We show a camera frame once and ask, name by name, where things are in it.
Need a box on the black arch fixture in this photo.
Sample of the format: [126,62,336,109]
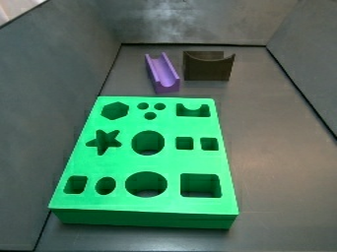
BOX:
[184,51,236,81]

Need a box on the purple arch block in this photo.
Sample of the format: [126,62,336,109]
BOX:
[145,52,181,94]

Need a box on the green foam shape board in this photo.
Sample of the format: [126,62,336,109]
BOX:
[49,96,240,229]

